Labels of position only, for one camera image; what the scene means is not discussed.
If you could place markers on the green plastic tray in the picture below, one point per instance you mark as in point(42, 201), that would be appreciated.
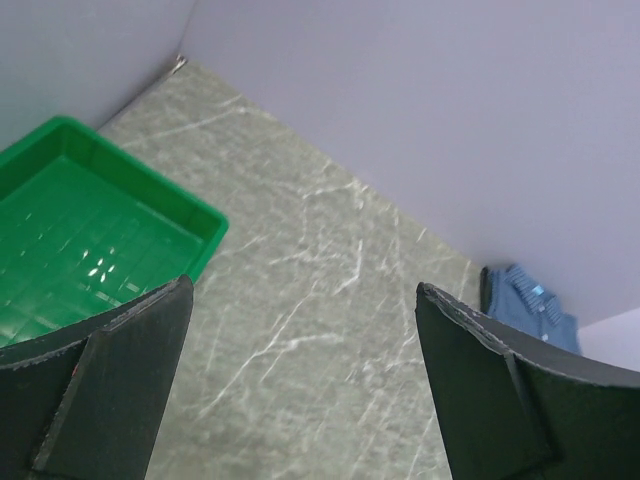
point(86, 227)

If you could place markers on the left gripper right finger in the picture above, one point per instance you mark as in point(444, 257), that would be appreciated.
point(510, 406)

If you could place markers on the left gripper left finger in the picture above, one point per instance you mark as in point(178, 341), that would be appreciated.
point(87, 401)

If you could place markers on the blue plaid long sleeve shirt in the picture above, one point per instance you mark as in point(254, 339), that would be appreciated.
point(514, 298)

